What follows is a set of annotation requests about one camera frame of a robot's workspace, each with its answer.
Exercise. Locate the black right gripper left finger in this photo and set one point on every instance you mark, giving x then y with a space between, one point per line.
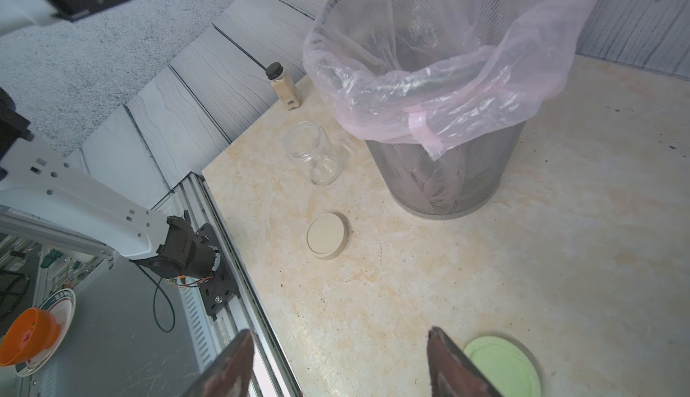
230 374

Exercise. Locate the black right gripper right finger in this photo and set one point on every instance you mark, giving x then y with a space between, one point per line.
451 371

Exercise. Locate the green jar lid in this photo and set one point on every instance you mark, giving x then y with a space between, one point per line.
505 366

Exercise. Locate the glass jar with beige lid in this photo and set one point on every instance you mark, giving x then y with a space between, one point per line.
314 154

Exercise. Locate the grey bin with plastic liner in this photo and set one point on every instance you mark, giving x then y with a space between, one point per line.
440 90

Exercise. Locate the orange bowl on plate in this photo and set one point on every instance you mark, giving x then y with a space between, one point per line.
32 332

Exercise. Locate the small black-capped spice bottle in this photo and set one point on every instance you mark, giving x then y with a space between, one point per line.
283 85

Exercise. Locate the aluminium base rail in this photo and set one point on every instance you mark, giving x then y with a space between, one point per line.
218 310

